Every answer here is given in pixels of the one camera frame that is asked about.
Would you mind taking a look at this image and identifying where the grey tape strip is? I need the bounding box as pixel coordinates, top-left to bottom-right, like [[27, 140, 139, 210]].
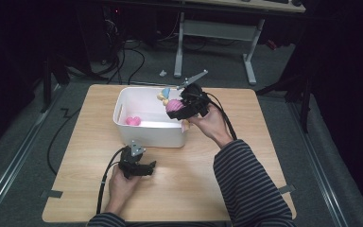
[[278, 183, 297, 195], [40, 189, 64, 200]]

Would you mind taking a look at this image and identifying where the white plastic bin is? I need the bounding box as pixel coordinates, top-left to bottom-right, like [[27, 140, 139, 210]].
[[112, 86, 193, 148]]

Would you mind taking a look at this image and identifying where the metal floor rail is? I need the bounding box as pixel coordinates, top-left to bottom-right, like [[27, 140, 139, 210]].
[[286, 99, 352, 227], [0, 84, 64, 223]]

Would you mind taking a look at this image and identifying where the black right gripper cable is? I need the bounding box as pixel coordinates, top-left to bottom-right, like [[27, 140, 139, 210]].
[[198, 90, 238, 142]]

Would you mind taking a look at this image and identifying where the person's left hand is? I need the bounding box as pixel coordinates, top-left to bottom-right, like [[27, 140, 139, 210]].
[[108, 165, 144, 207]]

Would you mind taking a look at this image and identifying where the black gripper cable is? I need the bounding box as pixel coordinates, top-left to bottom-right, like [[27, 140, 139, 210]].
[[198, 90, 238, 142], [95, 147, 128, 217]]

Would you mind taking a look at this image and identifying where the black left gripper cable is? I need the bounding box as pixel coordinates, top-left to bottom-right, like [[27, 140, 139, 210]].
[[95, 147, 128, 217]]

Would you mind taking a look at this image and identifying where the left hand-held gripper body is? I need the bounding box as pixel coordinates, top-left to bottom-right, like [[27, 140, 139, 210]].
[[117, 140, 147, 181]]

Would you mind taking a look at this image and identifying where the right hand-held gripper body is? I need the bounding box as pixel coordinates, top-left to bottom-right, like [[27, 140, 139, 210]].
[[176, 69, 212, 120]]

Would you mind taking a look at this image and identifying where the black metal stand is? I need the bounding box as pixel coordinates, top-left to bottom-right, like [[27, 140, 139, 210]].
[[255, 70, 314, 134], [40, 55, 71, 114]]

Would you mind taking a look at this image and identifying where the dark computer tower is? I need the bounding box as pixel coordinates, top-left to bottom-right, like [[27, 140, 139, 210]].
[[75, 4, 127, 64]]

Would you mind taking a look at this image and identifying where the bundle of black cables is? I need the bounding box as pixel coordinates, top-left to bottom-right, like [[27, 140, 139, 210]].
[[98, 18, 147, 86]]

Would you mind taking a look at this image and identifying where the black floor cable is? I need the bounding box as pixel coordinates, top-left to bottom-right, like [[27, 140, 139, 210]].
[[45, 107, 82, 176]]

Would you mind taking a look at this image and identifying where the white-legged desk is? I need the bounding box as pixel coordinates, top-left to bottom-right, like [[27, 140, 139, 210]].
[[173, 0, 307, 86]]

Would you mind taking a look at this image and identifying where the red object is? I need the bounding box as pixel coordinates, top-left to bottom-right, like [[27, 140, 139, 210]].
[[266, 39, 280, 51]]

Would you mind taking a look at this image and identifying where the pink spiky bone toy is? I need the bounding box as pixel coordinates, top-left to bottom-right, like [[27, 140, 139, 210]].
[[125, 115, 143, 127]]

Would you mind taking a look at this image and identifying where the person's right hand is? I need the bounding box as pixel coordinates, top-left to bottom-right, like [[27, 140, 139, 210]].
[[186, 103, 235, 149]]

